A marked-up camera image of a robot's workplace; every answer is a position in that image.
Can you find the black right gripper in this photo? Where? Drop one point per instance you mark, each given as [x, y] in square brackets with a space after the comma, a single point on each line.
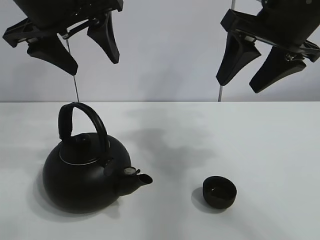
[284, 24]

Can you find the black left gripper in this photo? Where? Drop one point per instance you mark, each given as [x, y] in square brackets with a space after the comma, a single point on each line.
[49, 17]

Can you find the black round tea kettle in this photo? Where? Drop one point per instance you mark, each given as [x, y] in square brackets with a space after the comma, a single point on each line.
[88, 171]

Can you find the small black teacup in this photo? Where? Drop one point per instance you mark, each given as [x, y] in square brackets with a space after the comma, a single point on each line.
[219, 192]

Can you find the thin left metal rod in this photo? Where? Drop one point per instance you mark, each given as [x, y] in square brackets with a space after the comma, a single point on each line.
[74, 77]

